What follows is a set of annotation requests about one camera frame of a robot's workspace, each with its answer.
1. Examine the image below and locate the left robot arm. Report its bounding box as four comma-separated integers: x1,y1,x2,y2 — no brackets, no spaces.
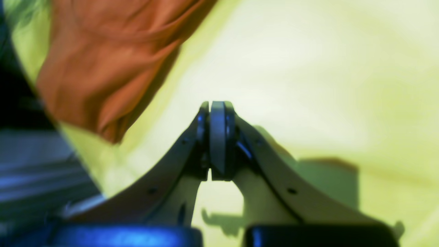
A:
1,0,104,247

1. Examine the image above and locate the yellow table cloth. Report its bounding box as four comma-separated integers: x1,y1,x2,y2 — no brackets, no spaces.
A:
12,0,438,247

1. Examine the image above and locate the orange T-shirt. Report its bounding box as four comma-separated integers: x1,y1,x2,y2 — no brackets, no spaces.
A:
36,0,216,144

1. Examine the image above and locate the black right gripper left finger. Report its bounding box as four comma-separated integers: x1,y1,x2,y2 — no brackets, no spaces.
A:
69,102,209,225

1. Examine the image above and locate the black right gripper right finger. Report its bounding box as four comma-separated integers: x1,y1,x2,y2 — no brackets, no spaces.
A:
210,101,380,225

